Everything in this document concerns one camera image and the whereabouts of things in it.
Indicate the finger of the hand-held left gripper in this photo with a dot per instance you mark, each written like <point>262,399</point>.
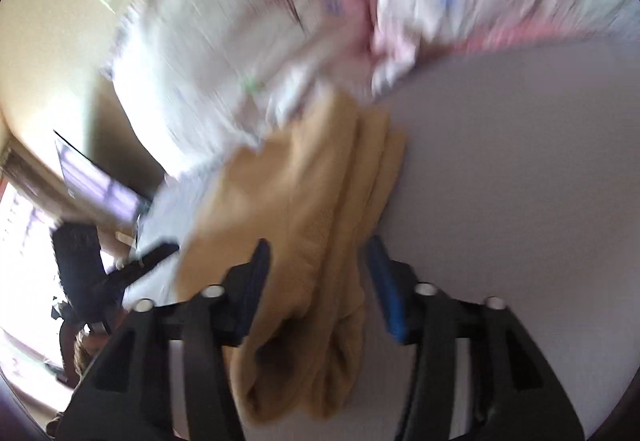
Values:
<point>145,261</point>

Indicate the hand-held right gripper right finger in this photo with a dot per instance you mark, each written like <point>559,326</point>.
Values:
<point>384,288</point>

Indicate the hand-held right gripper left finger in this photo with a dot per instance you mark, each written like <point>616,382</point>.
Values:
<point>256,277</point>

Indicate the tan knit pants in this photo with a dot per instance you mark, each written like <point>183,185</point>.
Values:
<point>320,201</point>

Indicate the white printed garment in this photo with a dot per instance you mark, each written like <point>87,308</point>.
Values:
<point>220,46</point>

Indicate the wall-mounted television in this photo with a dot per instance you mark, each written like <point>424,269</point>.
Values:
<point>95,181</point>

